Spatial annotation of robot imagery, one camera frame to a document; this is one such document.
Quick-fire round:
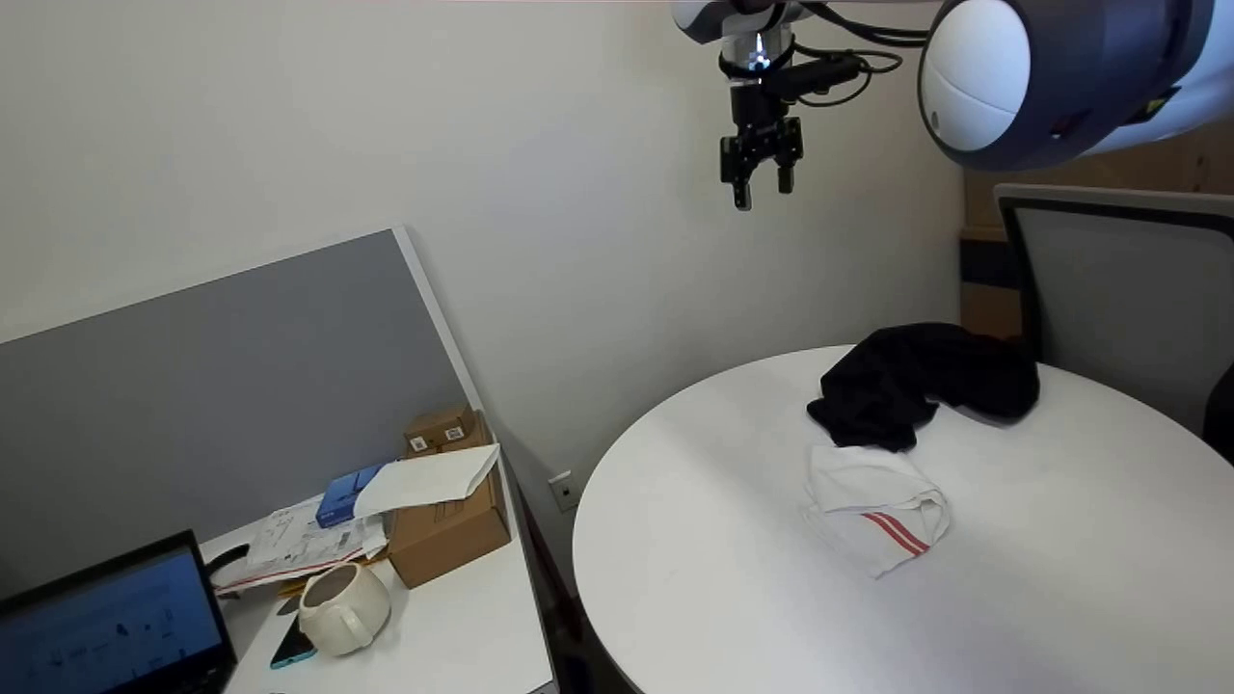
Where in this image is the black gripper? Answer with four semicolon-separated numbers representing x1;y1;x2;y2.
716;71;810;216

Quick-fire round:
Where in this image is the black cloth garment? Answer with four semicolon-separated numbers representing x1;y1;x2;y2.
801;322;1044;456

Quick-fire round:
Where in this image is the grey mesh chair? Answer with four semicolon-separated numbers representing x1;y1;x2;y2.
995;181;1234;435

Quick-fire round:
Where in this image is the black rounded object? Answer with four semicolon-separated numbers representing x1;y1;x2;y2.
1197;359;1234;469

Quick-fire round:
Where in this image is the blue object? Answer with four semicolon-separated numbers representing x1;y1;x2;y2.
314;464;383;534

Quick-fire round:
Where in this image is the white towel with red stripe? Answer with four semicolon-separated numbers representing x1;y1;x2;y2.
801;438;957;581

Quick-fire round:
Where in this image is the small cardboard box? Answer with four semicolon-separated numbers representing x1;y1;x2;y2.
399;405;493;464

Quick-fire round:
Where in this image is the white paper pad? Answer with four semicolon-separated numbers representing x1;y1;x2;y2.
346;438;503;525

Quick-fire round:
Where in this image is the large cardboard box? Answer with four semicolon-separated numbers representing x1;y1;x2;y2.
377;465;514;594

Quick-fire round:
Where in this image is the white office desk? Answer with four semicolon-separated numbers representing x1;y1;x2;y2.
206;449;558;694

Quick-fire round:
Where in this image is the stack of printed papers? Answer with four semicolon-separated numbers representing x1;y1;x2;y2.
202;489;391;602

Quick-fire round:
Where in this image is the white mug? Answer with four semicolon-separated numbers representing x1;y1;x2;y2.
295;558;399;665

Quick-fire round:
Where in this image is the grey partition panel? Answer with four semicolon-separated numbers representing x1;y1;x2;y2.
0;221;490;607

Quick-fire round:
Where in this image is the smartphone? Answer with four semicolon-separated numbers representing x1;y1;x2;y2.
263;612;316;674

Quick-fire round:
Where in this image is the black laptop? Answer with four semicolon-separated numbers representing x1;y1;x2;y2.
0;525;238;694

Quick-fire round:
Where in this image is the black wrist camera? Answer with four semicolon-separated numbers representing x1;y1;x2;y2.
769;45;876;104

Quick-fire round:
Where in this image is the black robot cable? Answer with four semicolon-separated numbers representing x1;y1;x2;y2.
790;0;937;59

